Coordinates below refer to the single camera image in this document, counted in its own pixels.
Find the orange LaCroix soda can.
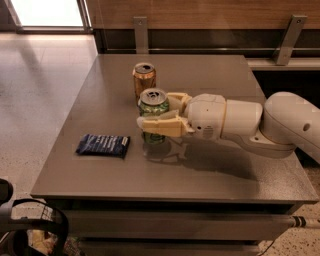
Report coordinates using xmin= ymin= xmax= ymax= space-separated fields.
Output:
xmin=133 ymin=62 xmax=156 ymax=100

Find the grey metal bracket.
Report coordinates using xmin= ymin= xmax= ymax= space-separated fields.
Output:
xmin=274 ymin=15 xmax=307 ymax=66
xmin=133 ymin=16 xmax=149 ymax=54

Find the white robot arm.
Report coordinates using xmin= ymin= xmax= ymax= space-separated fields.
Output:
xmin=137 ymin=92 xmax=320 ymax=163

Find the grey metal bracket right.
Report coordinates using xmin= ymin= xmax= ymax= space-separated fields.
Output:
xmin=274 ymin=15 xmax=307 ymax=66

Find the grey metal bracket left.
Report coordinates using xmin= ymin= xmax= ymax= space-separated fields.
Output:
xmin=133 ymin=16 xmax=149 ymax=54

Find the white pole with black band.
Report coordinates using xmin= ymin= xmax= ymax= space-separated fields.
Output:
xmin=290 ymin=216 xmax=320 ymax=229

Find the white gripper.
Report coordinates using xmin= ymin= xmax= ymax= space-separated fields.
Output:
xmin=137 ymin=92 xmax=226 ymax=141

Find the blue RXBAR blueberry wrapper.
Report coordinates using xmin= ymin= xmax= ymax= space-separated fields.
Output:
xmin=76 ymin=134 xmax=130 ymax=158

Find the green LaCroix soda can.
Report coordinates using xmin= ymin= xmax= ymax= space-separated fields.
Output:
xmin=138 ymin=88 xmax=169 ymax=145

